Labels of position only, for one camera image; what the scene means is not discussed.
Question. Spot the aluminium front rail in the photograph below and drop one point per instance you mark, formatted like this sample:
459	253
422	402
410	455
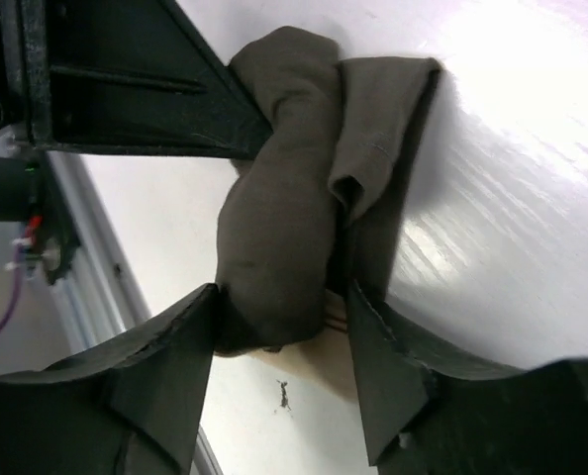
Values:
91	267

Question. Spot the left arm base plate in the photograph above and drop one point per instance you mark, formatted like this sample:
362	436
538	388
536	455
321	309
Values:
57	238

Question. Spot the dark grey underwear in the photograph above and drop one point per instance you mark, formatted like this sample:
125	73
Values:
339	126

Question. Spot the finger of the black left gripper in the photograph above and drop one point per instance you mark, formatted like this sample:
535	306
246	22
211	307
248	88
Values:
123	78

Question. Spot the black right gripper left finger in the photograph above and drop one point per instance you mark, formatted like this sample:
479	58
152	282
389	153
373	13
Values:
58	420

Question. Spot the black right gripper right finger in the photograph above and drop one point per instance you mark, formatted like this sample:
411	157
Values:
428	407

